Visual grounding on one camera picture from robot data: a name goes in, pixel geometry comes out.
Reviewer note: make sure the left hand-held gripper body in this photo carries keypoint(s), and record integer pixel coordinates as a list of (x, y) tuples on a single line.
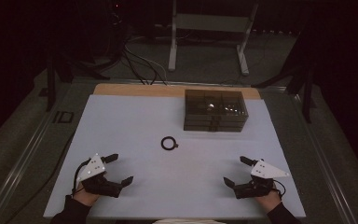
[(99, 186)]

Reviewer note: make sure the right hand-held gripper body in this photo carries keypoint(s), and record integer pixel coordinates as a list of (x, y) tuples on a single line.
[(253, 189)]

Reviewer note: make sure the dark transparent drawer box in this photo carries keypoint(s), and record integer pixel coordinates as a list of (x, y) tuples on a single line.
[(214, 125)]

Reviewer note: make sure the dark transparent drawer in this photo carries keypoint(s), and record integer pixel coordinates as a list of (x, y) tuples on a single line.
[(199, 118)]

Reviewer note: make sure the person's left hand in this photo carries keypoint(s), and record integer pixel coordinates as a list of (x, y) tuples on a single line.
[(85, 197)]

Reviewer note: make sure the person's right hand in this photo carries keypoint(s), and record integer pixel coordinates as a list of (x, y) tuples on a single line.
[(268, 202)]

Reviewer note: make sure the white table mat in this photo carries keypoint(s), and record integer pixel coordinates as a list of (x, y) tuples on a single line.
[(136, 130)]

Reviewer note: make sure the black stand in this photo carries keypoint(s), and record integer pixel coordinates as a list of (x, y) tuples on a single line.
[(307, 93), (50, 84)]

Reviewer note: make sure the white metal stand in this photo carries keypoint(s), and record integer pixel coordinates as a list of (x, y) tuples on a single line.
[(211, 23)]

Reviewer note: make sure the metal floor rail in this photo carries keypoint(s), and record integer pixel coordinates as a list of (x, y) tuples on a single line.
[(323, 161), (18, 169)]

